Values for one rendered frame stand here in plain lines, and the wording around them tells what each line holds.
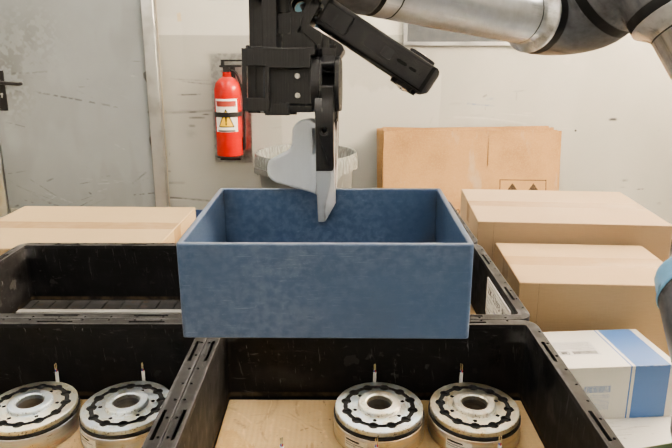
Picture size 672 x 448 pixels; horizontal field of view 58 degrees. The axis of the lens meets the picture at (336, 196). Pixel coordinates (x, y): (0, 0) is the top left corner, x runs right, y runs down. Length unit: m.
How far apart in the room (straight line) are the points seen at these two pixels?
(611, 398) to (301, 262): 0.74
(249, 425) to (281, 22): 0.46
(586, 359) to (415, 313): 0.64
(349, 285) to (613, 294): 0.81
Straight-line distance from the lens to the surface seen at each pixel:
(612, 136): 3.97
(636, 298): 1.19
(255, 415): 0.78
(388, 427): 0.71
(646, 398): 1.10
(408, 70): 0.52
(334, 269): 0.41
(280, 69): 0.52
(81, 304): 1.15
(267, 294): 0.42
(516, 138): 3.63
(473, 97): 3.70
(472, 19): 0.78
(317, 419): 0.77
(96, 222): 1.37
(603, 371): 1.04
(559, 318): 1.16
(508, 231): 1.34
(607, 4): 0.87
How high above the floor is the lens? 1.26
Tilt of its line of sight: 14 degrees down
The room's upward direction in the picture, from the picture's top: straight up
